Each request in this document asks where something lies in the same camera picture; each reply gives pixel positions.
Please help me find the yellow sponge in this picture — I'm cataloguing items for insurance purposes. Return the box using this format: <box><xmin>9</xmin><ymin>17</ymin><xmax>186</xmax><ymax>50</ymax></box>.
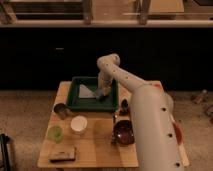
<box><xmin>95</xmin><ymin>88</ymin><xmax>110</xmax><ymax>100</ymax></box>

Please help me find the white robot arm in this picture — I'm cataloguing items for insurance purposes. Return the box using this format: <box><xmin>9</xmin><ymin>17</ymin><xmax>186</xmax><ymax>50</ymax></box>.
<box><xmin>97</xmin><ymin>54</ymin><xmax>185</xmax><ymax>171</ymax></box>

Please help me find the green plastic tray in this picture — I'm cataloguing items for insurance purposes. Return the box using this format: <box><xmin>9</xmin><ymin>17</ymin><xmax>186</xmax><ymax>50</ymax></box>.
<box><xmin>66</xmin><ymin>76</ymin><xmax>119</xmax><ymax>113</ymax></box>

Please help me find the small dark bottle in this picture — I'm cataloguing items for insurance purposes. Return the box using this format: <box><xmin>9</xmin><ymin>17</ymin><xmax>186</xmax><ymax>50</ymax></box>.
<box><xmin>119</xmin><ymin>99</ymin><xmax>129</xmax><ymax>115</ymax></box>

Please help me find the white paper cup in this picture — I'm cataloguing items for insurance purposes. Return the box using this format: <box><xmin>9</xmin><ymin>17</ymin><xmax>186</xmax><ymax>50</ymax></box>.
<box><xmin>70</xmin><ymin>115</ymin><xmax>88</xmax><ymax>135</ymax></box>

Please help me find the small orange object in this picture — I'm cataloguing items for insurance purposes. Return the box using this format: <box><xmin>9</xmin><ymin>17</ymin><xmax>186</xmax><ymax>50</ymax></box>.
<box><xmin>152</xmin><ymin>84</ymin><xmax>162</xmax><ymax>89</ymax></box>

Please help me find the small metal cup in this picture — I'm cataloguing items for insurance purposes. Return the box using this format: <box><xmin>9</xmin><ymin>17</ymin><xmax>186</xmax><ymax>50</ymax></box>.
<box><xmin>53</xmin><ymin>103</ymin><xmax>69</xmax><ymax>120</ymax></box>

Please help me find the dark purple bowl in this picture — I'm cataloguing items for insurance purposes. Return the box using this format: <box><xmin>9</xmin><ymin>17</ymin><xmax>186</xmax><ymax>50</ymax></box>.
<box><xmin>113</xmin><ymin>120</ymin><xmax>135</xmax><ymax>145</ymax></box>

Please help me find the green plastic cup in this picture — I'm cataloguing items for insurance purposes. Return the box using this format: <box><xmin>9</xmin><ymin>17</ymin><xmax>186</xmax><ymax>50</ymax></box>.
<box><xmin>47</xmin><ymin>125</ymin><xmax>62</xmax><ymax>143</ymax></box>

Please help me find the brown bread slice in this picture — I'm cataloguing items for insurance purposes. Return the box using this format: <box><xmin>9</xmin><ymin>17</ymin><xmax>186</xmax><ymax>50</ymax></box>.
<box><xmin>48</xmin><ymin>146</ymin><xmax>76</xmax><ymax>163</ymax></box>

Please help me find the orange bowl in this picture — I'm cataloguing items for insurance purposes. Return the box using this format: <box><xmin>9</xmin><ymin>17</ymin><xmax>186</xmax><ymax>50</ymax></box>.
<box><xmin>172</xmin><ymin>122</ymin><xmax>183</xmax><ymax>145</ymax></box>

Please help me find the floor debris object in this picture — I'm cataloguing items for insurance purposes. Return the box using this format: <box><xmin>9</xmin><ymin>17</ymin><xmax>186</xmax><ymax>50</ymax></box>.
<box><xmin>192</xmin><ymin>90</ymin><xmax>207</xmax><ymax>104</ymax></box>

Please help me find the black chair edge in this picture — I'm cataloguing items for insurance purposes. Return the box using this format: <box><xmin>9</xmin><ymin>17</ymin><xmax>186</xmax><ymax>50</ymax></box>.
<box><xmin>0</xmin><ymin>134</ymin><xmax>12</xmax><ymax>171</ymax></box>

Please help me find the wooden shelf rail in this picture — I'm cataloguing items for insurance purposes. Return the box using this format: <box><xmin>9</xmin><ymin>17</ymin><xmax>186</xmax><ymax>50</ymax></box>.
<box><xmin>0</xmin><ymin>0</ymin><xmax>213</xmax><ymax>28</ymax></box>

